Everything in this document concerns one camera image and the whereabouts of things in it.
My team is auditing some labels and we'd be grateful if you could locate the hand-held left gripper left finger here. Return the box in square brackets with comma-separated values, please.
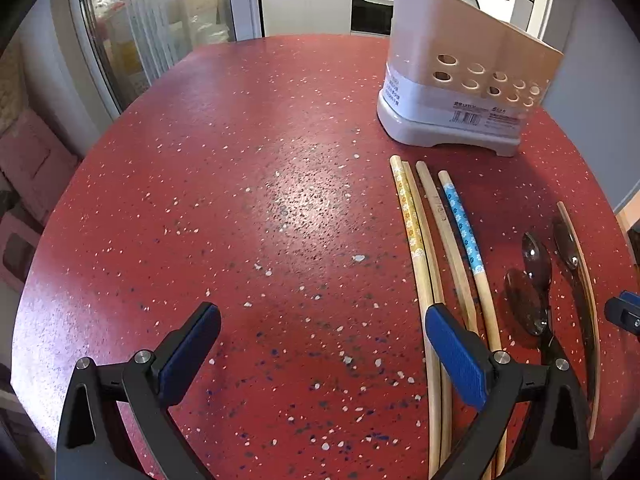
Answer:
[55, 301, 222, 480]

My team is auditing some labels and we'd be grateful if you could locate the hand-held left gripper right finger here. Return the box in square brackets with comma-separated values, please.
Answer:
[425, 303, 593, 480]

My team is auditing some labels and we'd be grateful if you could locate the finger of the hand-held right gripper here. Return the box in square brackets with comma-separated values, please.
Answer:
[604, 290, 640, 333]

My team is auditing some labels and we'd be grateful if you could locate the black spoon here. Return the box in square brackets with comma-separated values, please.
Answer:
[552, 216, 599, 413]
[522, 231, 563, 361]
[504, 269, 556, 361]

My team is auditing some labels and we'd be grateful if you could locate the blue patterned wooden chopstick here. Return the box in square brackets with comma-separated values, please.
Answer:
[437, 170, 508, 478]

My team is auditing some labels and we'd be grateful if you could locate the white beige utensil holder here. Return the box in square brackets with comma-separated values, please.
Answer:
[376, 0, 565, 157]

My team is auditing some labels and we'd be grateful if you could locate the wooden flat utensil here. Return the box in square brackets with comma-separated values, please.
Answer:
[556, 201, 601, 442]

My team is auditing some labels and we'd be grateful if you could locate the plain wooden chopstick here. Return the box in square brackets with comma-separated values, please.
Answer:
[415, 161, 481, 333]
[401, 161, 456, 476]

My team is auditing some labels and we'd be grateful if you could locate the yellow patterned wooden chopstick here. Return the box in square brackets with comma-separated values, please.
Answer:
[389, 155, 443, 480]

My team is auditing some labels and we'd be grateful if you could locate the pink plastic stool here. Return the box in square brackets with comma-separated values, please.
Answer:
[0, 107, 83, 293]

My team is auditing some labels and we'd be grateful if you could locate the glass sliding door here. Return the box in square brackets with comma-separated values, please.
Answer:
[75, 0, 263, 116]

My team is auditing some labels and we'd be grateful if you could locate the built-in black oven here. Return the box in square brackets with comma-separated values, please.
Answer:
[351, 0, 396, 36]

